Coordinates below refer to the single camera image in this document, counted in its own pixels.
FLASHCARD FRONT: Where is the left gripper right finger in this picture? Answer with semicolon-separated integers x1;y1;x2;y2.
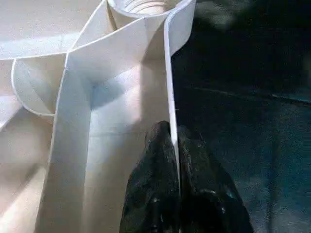
177;125;254;233

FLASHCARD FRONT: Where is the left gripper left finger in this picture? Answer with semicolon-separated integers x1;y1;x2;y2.
120;121;181;233

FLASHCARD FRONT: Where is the white plastic table top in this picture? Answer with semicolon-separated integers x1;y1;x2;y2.
0;0;197;233

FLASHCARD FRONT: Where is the black work mat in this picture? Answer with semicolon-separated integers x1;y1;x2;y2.
169;0;311;233

